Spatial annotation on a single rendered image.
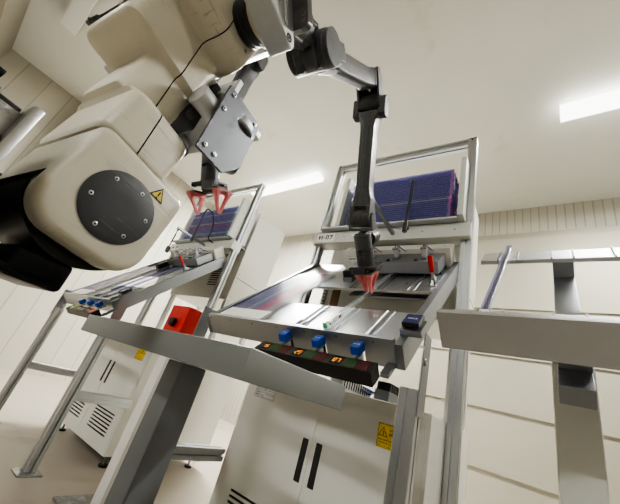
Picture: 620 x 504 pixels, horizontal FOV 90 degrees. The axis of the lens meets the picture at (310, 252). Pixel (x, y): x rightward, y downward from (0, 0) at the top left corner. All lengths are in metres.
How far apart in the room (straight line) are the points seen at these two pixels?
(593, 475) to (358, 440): 0.57
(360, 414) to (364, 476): 0.16
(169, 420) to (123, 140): 0.48
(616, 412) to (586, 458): 2.55
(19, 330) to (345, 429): 3.90
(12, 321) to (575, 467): 4.45
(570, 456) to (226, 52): 0.93
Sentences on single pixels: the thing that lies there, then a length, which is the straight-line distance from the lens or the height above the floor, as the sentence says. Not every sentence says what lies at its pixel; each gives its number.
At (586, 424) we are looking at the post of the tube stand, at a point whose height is 0.65.
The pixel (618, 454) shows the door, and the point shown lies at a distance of 3.25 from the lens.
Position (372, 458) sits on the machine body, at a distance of 1.07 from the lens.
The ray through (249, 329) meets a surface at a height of 0.70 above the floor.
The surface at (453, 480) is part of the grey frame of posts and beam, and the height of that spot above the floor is 0.47.
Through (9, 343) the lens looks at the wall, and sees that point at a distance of 4.53.
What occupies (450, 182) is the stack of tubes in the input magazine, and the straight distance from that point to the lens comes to 1.55.
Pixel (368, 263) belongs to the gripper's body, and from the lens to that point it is 1.01.
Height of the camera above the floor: 0.56
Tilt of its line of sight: 25 degrees up
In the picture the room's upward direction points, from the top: 17 degrees clockwise
